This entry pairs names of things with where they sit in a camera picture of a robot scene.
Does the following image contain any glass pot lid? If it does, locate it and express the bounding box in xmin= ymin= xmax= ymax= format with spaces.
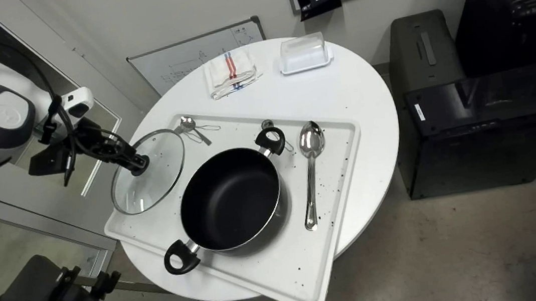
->
xmin=104 ymin=126 xmax=193 ymax=218

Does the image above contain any black pot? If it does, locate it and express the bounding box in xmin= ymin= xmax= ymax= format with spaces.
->
xmin=150 ymin=124 xmax=301 ymax=277

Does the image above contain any small metal spoon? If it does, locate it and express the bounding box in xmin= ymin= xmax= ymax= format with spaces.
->
xmin=172 ymin=111 xmax=224 ymax=151

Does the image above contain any leaning whiteboard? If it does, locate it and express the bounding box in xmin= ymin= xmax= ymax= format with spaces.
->
xmin=123 ymin=15 xmax=272 ymax=101

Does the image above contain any folded striped white towel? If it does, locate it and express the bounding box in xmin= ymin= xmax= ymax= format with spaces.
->
xmin=201 ymin=45 xmax=266 ymax=102

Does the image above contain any large metal spoon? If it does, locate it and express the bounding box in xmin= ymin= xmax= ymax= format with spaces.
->
xmin=293 ymin=119 xmax=336 ymax=233

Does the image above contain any butter dish with clear lid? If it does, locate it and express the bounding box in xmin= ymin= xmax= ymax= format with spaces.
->
xmin=276 ymin=30 xmax=336 ymax=77

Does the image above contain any white tray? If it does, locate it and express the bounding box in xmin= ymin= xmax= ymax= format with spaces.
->
xmin=92 ymin=92 xmax=381 ymax=301

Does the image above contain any black cabinet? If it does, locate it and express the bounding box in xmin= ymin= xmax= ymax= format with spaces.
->
xmin=380 ymin=0 xmax=536 ymax=202

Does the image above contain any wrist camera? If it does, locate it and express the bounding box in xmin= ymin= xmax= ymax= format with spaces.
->
xmin=25 ymin=141 xmax=75 ymax=179

